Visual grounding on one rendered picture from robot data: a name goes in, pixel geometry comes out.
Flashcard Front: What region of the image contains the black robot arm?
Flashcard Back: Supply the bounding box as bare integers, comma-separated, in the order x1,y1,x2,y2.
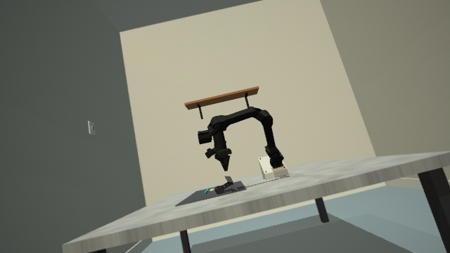
198,106,284,169

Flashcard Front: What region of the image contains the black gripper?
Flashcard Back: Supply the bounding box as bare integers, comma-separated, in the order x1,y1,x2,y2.
214,139,232,171

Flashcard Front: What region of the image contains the dark grey rectangular mat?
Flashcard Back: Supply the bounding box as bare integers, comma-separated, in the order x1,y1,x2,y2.
175,181,247,207

